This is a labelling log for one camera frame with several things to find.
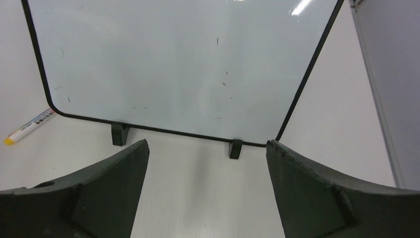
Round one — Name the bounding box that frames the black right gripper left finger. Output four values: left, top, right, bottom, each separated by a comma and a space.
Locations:
0, 140, 150, 238

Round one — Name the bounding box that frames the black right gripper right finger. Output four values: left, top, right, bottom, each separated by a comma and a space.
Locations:
266, 140, 420, 238

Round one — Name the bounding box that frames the white marker pen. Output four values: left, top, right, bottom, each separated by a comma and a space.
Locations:
3, 108, 56, 145

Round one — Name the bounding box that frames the white whiteboard black frame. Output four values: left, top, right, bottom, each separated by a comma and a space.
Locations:
21, 0, 343, 159

